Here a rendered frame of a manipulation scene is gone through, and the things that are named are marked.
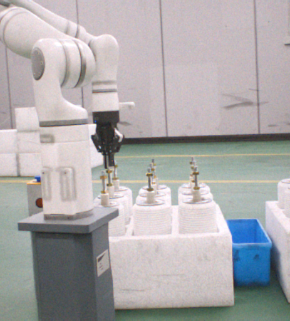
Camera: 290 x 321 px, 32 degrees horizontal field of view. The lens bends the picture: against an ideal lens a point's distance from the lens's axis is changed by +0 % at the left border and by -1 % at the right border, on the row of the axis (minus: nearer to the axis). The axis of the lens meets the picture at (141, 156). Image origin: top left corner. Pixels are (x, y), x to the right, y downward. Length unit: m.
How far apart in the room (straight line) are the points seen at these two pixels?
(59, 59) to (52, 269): 0.38
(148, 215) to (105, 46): 0.46
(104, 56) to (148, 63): 5.38
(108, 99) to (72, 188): 0.49
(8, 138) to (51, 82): 3.28
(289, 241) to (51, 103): 0.68
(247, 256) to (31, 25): 0.81
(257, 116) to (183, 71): 1.10
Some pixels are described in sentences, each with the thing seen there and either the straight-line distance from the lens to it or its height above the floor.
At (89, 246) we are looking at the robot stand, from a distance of 0.93.
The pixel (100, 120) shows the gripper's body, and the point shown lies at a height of 0.47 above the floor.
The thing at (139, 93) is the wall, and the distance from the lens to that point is 6.76.
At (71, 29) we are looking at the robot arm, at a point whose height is 0.71.
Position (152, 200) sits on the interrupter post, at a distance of 1.29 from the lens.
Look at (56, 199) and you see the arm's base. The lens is 0.93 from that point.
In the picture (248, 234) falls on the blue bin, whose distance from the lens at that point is 1.68.
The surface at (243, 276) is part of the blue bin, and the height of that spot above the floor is 0.03.
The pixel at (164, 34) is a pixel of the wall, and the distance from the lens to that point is 6.70.
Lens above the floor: 0.50
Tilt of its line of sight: 6 degrees down
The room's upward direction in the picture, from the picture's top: 3 degrees counter-clockwise
